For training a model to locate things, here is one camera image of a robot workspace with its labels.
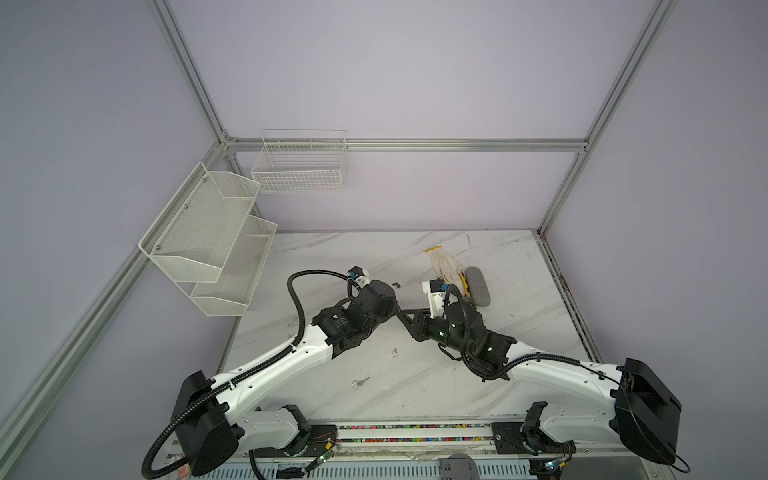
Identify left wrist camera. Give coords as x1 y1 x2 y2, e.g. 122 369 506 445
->
347 266 370 288

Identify white wire basket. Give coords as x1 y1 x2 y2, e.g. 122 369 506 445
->
251 129 348 194

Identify black corrugated cable conduit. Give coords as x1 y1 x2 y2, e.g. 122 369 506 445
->
140 269 361 480

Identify grey fabric oval case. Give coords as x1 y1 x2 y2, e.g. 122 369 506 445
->
464 266 491 307

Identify aluminium frame profile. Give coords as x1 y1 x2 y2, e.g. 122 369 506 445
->
1 1 676 478

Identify white knit work glove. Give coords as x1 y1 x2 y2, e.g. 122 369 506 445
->
426 246 463 290

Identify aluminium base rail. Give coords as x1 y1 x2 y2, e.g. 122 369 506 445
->
167 413 661 480

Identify white mesh lower shelf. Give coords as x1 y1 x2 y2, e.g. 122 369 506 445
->
191 215 277 317

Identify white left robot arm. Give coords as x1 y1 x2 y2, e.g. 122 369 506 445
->
141 278 398 479

